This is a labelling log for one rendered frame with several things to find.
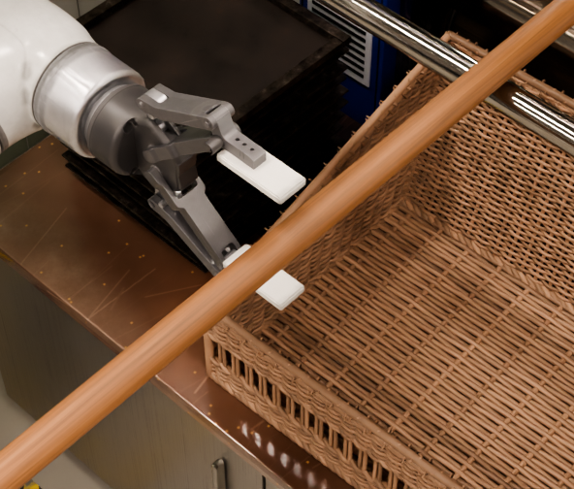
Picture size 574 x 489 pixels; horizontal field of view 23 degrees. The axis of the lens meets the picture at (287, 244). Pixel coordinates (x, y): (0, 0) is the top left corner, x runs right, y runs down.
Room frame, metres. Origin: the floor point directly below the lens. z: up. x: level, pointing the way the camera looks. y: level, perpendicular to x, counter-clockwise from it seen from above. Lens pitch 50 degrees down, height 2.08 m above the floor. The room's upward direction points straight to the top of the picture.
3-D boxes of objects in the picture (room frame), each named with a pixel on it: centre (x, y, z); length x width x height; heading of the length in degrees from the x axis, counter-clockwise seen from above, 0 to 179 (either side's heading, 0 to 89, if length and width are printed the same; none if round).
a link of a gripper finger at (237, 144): (0.77, 0.04, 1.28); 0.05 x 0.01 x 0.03; 47
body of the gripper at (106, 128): (0.84, 0.12, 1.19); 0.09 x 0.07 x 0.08; 47
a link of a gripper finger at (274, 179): (0.75, 0.02, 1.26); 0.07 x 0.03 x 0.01; 47
